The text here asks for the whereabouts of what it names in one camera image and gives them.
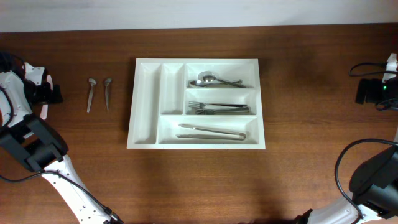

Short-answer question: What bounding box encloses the pink plastic knife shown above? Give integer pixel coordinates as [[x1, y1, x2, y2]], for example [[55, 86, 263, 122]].
[[40, 75, 53, 120]]

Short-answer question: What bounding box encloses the metal fork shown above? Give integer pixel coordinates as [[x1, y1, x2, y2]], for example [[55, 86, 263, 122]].
[[205, 107, 250, 113], [188, 101, 247, 109], [195, 107, 250, 115]]

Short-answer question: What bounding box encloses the metal spoon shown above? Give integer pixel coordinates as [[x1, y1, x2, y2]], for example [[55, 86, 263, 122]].
[[188, 80, 233, 88], [198, 71, 246, 88]]

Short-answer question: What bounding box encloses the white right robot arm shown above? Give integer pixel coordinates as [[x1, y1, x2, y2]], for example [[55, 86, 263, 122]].
[[294, 138, 397, 223]]

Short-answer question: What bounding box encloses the white cutlery tray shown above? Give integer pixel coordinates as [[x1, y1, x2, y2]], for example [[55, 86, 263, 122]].
[[127, 58, 266, 149]]

